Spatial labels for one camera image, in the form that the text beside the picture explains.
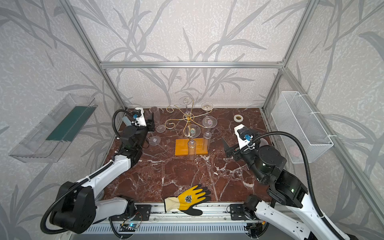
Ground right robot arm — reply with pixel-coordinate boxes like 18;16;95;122
223;125;357;240

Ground white wire mesh basket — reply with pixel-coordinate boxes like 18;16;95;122
271;91;334;163

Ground yellow wooden rack base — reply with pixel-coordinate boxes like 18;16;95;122
175;138;208;156

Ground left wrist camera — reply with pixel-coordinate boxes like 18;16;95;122
132;108;147;127

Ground yellow black work glove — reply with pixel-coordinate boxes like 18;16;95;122
164;185;211;216

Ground gold wire wine glass rack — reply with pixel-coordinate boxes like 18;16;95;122
164;102;201;138

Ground clear acrylic wall shelf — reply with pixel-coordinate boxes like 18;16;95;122
9;94;98;163

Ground pink item in basket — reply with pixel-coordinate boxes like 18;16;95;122
288;146;302;159

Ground aluminium front rail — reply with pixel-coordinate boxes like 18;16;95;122
112;200;278;222

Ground grey remote control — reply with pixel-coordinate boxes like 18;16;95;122
122;116;132;127

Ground green circuit board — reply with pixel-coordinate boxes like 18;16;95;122
119;223;141;233

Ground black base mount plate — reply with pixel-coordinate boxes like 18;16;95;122
229;204;249;221
119;204;152;221

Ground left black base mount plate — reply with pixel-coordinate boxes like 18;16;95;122
119;204;152;221

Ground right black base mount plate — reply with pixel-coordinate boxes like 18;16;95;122
229;204;249;221

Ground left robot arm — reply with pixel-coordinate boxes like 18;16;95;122
40;108;156;235

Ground white tape roll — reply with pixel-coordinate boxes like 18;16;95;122
234;114;244;123

